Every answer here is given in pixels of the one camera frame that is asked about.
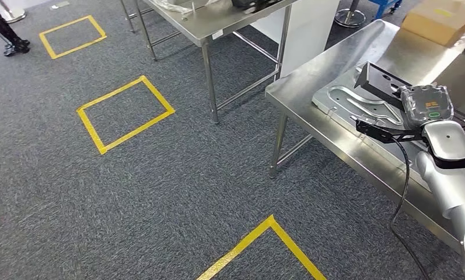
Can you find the stainless steel table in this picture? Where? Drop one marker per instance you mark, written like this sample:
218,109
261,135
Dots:
216,23

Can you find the person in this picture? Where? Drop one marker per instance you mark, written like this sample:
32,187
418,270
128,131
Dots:
4,31

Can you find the stainless steel workbench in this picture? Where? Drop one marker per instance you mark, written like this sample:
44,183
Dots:
352,46

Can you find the black items on table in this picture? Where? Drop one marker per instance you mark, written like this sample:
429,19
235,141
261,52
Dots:
255,4

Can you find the chrome stanchion base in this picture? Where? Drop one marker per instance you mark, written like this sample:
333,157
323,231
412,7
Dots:
14,14
350,17

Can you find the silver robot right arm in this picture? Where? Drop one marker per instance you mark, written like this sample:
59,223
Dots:
452,174

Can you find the black plastic plate part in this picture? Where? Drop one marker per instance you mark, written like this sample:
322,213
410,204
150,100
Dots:
375,83

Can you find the white panel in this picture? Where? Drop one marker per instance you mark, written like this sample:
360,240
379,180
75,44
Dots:
309,34

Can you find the blue metal shelf rack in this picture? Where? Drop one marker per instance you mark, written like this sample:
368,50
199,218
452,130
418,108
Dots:
385,6

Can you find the stamped silver metal panel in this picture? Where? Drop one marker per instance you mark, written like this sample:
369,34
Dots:
344,102

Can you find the cardboard box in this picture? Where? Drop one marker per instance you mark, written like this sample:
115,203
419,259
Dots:
437,19

